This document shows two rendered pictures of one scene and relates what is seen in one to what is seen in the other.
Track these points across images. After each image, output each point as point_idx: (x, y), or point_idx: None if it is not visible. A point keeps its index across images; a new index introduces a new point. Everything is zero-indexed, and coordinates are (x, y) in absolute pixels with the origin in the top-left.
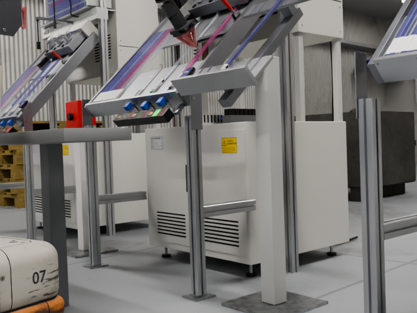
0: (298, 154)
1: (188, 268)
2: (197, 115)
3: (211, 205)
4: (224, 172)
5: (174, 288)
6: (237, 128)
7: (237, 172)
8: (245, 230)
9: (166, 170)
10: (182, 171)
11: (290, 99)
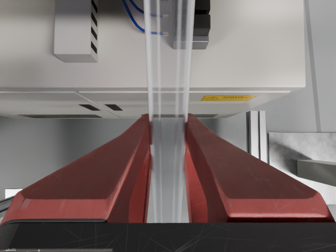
0: None
1: (124, 128)
2: None
3: None
4: (202, 105)
5: (186, 197)
6: (268, 90)
7: (236, 105)
8: (230, 115)
9: (14, 106)
10: (69, 106)
11: None
